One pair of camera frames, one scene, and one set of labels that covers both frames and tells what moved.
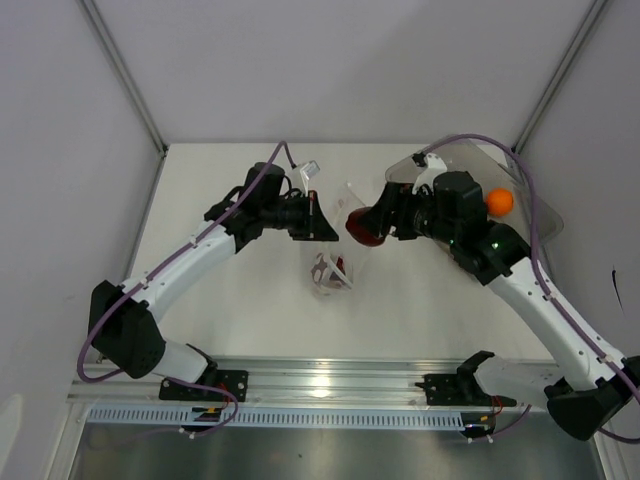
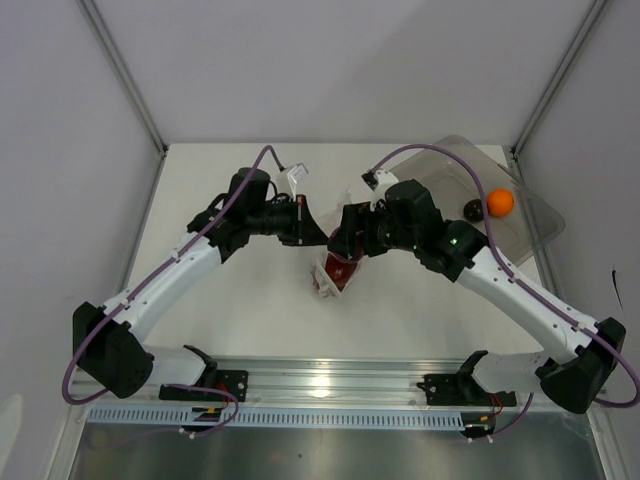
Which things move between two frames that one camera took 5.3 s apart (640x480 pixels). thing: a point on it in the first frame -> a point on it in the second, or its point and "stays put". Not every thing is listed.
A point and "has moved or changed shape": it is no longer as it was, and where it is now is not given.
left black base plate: x=233 y=382 stays put
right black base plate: x=459 y=390 stays put
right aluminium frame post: x=560 y=74 stays put
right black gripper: x=389 y=203 -> x=357 y=218
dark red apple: x=362 y=226 has moved or changed shape
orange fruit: x=499 y=202 stays put
